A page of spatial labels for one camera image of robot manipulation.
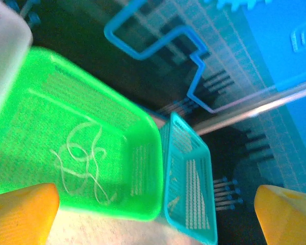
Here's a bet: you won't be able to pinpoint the green plastic basket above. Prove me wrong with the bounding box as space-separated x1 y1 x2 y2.
0 46 164 222

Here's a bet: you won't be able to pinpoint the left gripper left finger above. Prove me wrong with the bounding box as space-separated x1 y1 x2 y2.
0 183 60 245

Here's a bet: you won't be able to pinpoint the white rubber bands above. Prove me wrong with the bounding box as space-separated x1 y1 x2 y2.
49 121 118 205

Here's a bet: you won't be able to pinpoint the white plastic basket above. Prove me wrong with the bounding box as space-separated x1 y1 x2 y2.
0 0 34 128

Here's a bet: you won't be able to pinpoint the teal plastic basket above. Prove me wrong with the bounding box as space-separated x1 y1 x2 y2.
159 112 218 245

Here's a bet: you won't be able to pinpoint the aluminium frame post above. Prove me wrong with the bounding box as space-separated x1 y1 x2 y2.
193 78 306 136

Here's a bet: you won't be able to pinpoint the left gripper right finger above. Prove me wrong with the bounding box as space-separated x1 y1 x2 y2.
253 185 306 245

